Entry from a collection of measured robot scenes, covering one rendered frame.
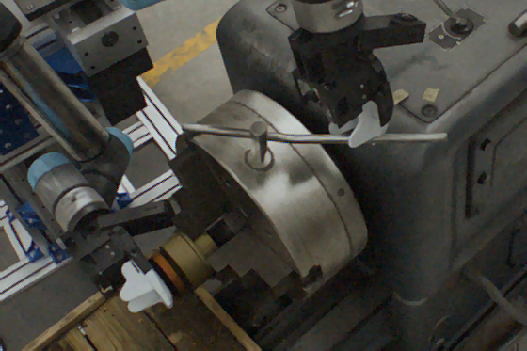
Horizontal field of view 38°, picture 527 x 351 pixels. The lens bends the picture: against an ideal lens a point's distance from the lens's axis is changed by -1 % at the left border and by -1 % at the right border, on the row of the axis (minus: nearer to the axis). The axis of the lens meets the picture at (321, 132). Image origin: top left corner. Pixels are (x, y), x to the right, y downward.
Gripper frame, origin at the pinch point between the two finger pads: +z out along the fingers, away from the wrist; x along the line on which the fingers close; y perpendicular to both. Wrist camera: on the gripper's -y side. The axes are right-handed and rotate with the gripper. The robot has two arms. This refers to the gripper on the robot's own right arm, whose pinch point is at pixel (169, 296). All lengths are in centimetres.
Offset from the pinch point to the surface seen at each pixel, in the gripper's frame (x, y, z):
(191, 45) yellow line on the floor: -108, -78, -156
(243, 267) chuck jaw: 1.5, -10.2, 4.7
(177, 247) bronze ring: 3.9, -4.8, -3.3
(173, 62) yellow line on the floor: -108, -67, -153
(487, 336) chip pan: -55, -48, 21
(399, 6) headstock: 17, -52, -5
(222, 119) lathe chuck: 14.5, -20.1, -9.0
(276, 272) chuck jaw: 1.5, -13.2, 8.6
